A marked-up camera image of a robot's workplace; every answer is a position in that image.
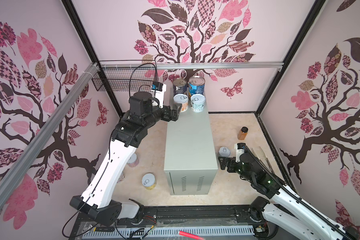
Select diagonal aluminium bar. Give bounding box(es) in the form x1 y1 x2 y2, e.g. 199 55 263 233
0 63 100 210

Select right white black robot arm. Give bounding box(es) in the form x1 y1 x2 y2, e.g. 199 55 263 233
218 152 359 240

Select black wire basket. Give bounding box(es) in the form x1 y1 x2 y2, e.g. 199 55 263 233
92 60 159 92

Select white slotted cable duct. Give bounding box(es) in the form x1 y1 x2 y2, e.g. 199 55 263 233
82 226 255 240

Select dark label tin can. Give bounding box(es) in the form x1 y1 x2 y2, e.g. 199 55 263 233
173 78 188 96

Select orange label can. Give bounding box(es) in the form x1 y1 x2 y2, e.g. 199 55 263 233
174 94 189 113

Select patterned can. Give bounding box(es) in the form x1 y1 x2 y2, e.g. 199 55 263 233
191 94 206 113

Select yellow label tin can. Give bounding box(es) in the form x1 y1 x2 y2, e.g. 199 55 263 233
142 173 157 190

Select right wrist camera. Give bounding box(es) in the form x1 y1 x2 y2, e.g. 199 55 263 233
235 143 246 163

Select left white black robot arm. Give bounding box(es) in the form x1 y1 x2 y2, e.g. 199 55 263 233
70 101 181 227

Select horizontal aluminium bar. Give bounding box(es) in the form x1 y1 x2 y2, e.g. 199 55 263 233
100 61 284 70

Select grey metal cabinet counter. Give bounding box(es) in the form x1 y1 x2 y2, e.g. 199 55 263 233
164 105 219 196

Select pink label tin can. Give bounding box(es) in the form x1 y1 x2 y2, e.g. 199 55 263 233
127 153 140 168

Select blue label tin can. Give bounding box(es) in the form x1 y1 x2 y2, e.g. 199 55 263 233
188 76 205 97

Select metal tongs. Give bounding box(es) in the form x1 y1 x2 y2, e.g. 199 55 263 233
258 147 274 173

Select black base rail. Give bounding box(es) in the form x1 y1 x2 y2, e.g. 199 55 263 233
68 203 328 240

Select pink cartoon label can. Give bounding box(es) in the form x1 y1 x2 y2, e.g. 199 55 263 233
117 172 125 184

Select amber jar black lid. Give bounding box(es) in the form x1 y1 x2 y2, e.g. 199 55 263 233
238 127 249 140

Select white can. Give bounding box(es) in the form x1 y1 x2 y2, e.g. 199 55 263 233
218 147 231 158

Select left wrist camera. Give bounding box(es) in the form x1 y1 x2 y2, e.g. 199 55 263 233
128 81 167 118

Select pink marker pen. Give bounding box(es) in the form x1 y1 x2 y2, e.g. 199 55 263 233
179 231 205 240

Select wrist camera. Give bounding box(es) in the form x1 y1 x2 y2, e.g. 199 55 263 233
128 81 167 118
235 143 246 163

